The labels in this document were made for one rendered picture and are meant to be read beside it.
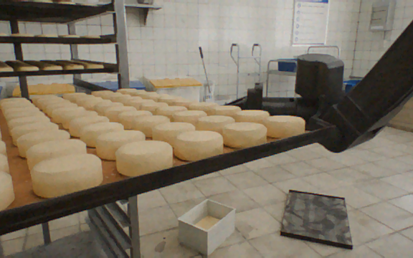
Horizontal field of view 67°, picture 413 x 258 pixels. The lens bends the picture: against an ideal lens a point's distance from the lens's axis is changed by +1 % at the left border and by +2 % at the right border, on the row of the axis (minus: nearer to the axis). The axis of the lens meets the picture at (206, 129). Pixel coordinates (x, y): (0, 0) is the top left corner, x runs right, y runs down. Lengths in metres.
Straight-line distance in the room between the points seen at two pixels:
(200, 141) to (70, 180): 0.12
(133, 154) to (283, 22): 4.68
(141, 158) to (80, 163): 0.05
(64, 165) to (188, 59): 3.91
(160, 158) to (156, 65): 3.76
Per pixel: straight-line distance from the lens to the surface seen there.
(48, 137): 0.36
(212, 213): 2.07
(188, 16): 4.16
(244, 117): 0.41
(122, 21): 1.03
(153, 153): 0.26
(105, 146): 0.31
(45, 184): 0.25
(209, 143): 0.29
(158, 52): 4.01
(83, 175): 0.25
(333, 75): 0.51
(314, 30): 5.25
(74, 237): 1.85
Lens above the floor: 1.12
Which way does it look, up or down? 15 degrees down
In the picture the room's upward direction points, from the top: straight up
